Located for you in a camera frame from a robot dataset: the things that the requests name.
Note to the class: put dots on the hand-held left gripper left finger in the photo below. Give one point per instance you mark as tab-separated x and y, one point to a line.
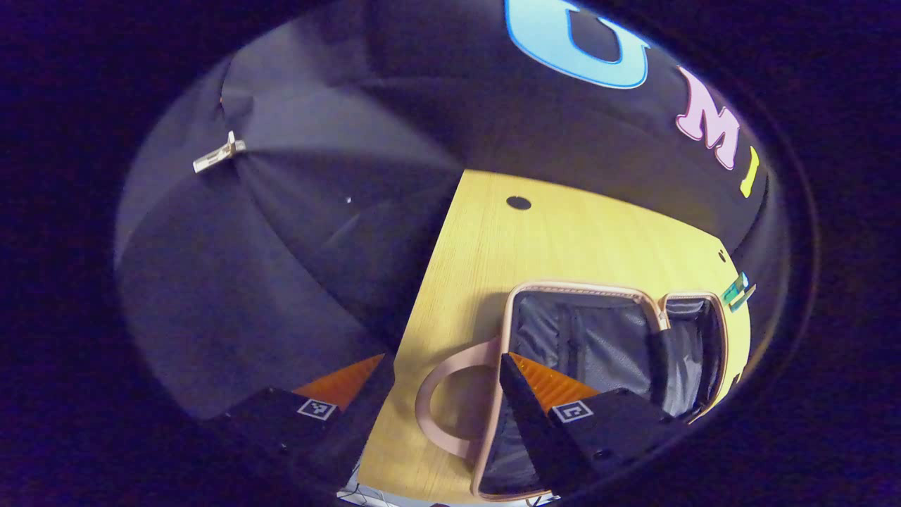
352	436

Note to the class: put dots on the silver cloth clip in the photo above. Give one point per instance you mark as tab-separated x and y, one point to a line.
218	153

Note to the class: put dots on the black backdrop cloth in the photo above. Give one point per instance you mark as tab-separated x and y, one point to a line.
281	246

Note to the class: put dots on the blue capped teal tube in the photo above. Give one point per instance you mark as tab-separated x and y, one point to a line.
733	287

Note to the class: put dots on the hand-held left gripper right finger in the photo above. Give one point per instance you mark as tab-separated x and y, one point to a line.
528	415

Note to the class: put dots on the pink suitcase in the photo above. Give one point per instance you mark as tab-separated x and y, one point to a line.
598	338

